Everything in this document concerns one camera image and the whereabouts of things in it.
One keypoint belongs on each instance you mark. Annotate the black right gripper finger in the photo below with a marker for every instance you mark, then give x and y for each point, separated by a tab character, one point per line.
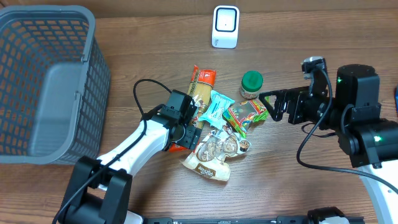
280	104
277	93

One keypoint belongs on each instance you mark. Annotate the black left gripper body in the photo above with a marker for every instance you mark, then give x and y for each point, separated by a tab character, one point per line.
189	139

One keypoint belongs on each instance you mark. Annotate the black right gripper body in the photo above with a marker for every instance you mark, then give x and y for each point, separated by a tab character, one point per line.
304	107

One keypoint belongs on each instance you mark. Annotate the white brown cookie bag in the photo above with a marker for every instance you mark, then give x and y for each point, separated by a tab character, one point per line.
208	159

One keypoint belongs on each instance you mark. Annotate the green capped bottle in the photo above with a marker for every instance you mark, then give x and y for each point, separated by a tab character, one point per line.
251	83

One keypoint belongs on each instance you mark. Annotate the green candy bag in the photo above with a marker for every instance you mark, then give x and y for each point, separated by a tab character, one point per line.
242	115

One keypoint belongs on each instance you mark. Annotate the teal wipes packet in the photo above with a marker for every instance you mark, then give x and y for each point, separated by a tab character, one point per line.
214	114

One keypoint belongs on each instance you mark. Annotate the orange pasta packet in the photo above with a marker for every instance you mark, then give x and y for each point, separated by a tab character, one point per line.
201	84

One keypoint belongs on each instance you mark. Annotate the blue packet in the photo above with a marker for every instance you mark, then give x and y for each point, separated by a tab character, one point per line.
396	98

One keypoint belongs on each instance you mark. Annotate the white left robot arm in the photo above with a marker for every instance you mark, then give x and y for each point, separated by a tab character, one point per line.
99	189

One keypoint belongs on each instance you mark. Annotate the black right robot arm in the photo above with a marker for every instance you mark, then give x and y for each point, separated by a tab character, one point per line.
352	110

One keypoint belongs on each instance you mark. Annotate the white barcode scanner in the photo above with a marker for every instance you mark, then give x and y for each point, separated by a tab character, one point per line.
225	28

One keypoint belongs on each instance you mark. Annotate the grey plastic basket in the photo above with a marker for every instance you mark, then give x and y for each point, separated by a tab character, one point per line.
54	85

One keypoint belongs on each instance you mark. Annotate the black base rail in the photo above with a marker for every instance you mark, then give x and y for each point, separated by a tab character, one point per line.
299	219

